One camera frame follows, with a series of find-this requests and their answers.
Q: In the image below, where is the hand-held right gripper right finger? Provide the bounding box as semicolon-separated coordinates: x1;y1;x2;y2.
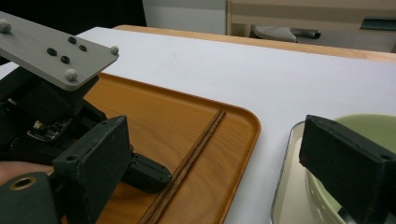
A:
298;114;396;224

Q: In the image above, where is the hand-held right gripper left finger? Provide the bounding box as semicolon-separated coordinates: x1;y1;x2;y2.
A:
51;115;133;224

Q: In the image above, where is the brown wooden chopstick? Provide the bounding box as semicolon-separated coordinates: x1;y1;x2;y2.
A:
146;109;228;224
136;108;224;224

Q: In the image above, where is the green bowl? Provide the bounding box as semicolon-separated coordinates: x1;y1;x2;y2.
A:
304;113;396;224

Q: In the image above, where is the brown wooden tray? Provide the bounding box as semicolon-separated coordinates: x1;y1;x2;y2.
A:
60;72;262;224

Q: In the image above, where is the white square plate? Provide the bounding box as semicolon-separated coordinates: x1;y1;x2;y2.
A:
270;120;344;224

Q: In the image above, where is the black curtain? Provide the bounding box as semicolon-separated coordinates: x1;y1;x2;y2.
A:
0;0;148;35

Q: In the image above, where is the white cabinet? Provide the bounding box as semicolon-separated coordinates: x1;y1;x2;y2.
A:
142;0;228;35

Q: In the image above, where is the grey shoe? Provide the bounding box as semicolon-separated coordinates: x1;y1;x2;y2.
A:
251;25;321;44

